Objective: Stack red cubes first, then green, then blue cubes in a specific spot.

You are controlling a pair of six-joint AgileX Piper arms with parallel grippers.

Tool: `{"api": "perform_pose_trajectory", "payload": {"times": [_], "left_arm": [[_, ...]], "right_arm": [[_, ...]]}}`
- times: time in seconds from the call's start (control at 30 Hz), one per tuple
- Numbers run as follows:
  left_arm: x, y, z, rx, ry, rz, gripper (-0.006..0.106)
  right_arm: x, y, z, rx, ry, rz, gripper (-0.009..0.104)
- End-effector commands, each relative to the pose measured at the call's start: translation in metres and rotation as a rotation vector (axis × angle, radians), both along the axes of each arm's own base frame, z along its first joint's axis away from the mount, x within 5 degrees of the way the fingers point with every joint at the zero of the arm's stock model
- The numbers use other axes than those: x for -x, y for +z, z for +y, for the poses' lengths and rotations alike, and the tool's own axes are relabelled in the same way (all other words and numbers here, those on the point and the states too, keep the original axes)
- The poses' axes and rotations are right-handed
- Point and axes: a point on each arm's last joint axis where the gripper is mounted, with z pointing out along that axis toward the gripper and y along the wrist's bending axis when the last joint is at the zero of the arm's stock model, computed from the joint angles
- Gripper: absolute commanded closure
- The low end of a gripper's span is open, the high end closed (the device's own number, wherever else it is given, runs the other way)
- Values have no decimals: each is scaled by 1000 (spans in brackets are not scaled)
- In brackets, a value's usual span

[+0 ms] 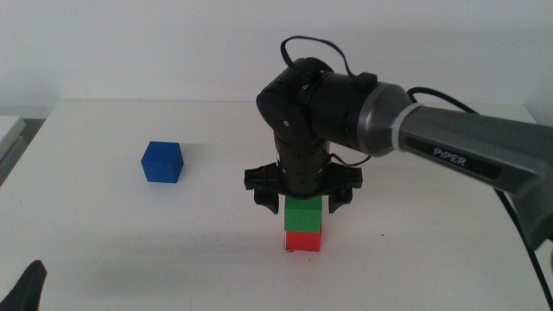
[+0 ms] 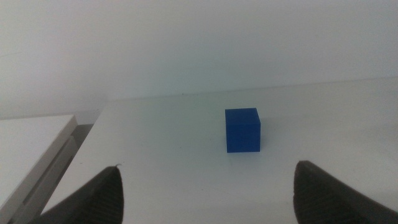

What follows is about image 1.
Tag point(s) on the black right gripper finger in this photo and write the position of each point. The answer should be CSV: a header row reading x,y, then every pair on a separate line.
x,y
339,201
265,199

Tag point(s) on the green cube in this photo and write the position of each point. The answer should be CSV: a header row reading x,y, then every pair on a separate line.
x,y
303,216

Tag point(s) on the blue cube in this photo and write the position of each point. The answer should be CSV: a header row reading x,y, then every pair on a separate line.
x,y
162,164

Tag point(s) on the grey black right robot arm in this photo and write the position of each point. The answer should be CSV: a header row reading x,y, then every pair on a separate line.
x,y
453,129

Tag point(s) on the red cube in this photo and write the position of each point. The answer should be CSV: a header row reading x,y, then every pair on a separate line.
x,y
303,242

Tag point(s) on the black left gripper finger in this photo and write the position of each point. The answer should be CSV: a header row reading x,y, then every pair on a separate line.
x,y
27,289

